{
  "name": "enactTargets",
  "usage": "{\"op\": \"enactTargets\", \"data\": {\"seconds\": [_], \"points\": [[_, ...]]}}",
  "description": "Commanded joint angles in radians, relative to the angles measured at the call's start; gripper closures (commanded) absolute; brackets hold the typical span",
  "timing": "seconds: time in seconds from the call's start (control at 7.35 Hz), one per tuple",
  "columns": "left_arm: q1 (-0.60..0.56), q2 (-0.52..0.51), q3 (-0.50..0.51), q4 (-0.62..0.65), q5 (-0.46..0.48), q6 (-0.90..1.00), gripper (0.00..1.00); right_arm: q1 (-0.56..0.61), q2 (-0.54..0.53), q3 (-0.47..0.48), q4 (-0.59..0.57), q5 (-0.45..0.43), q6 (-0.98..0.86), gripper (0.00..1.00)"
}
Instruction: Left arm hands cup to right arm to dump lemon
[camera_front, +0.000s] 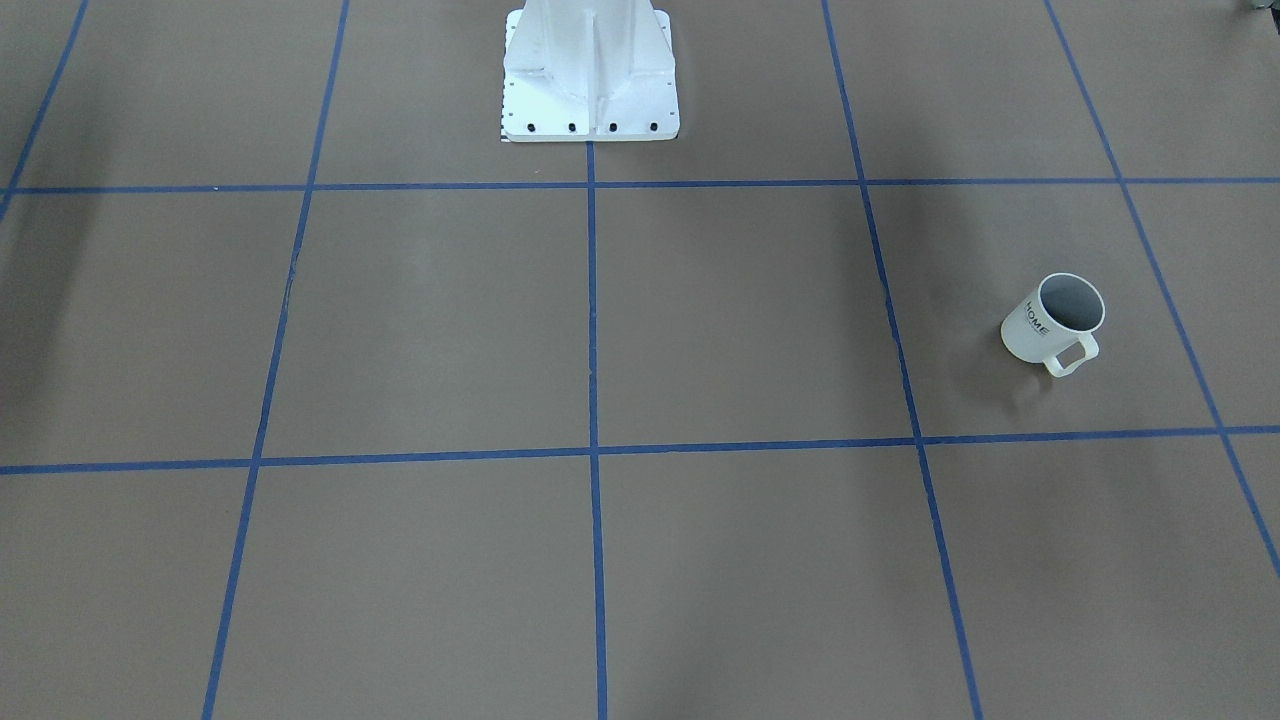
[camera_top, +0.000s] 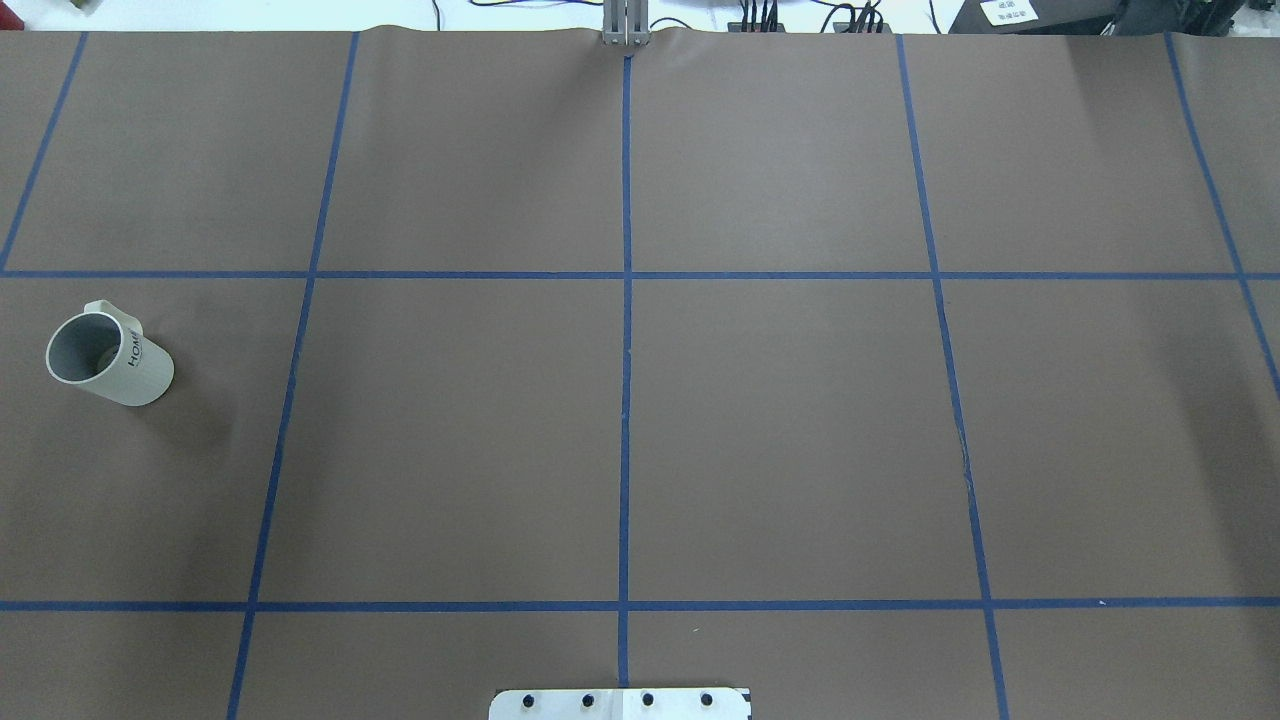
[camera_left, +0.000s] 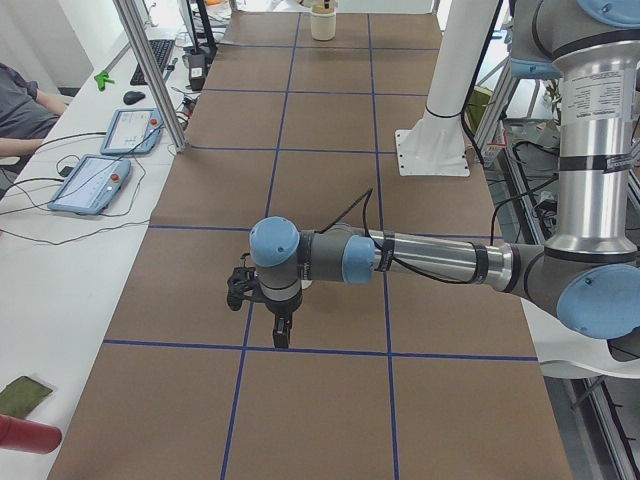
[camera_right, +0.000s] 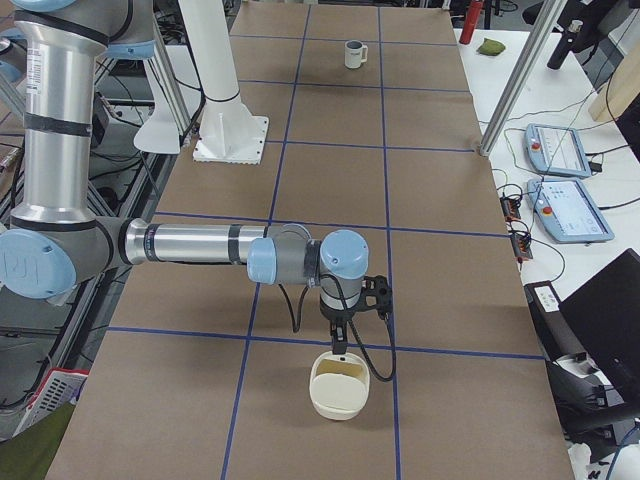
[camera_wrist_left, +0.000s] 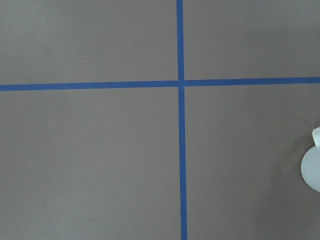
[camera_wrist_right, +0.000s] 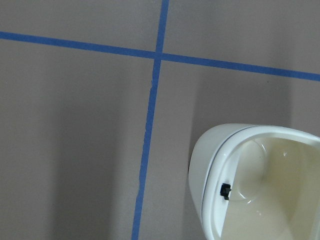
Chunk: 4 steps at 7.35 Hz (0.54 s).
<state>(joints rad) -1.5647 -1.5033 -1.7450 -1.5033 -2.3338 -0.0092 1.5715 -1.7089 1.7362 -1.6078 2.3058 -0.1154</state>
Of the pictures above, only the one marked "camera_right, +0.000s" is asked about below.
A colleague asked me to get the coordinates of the white mug with handle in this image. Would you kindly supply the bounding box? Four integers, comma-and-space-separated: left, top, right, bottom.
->
344, 40, 368, 70

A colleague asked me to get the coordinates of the upper teach pendant tablet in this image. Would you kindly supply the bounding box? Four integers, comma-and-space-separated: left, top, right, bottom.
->
524, 123, 591, 178

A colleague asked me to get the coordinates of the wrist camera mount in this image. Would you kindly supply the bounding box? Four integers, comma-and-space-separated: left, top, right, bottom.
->
357, 275, 393, 321

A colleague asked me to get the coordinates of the red bottle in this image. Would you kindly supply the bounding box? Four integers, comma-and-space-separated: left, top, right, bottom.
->
459, 0, 484, 45

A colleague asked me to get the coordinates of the black laptop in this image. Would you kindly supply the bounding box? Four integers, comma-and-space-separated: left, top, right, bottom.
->
560, 248, 639, 401

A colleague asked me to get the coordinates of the cream ribbed container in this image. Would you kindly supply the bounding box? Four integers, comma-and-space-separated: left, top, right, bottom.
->
309, 351, 370, 421

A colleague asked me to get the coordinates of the teach pendant tablet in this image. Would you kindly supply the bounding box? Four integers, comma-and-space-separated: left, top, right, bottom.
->
527, 178, 615, 244
524, 123, 591, 178

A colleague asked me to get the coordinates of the black box with label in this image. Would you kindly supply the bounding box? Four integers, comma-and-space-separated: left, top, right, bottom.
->
524, 281, 585, 361

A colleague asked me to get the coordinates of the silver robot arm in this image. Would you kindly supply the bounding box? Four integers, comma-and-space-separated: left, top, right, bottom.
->
1, 1, 371, 355

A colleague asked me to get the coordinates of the white pedestal column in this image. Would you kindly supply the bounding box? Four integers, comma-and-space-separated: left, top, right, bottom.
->
179, 0, 269, 164

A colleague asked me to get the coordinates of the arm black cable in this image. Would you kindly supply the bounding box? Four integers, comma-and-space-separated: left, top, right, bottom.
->
279, 274, 399, 382

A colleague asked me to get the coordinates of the orange usb hub lower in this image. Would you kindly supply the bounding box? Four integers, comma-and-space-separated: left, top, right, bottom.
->
510, 231, 533, 263

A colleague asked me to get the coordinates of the wooden board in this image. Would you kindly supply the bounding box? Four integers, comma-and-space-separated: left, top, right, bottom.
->
589, 23, 639, 122

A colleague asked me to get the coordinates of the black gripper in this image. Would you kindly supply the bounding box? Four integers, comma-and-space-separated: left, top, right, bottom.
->
320, 302, 358, 354

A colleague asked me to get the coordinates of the aluminium frame post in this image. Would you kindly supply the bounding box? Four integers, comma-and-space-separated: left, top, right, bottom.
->
478, 0, 567, 157

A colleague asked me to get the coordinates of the lower teach pendant tablet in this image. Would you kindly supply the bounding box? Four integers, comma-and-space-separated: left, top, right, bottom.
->
527, 178, 615, 244

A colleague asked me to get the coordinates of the green bean bag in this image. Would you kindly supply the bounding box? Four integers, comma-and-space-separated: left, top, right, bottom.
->
477, 38, 506, 57

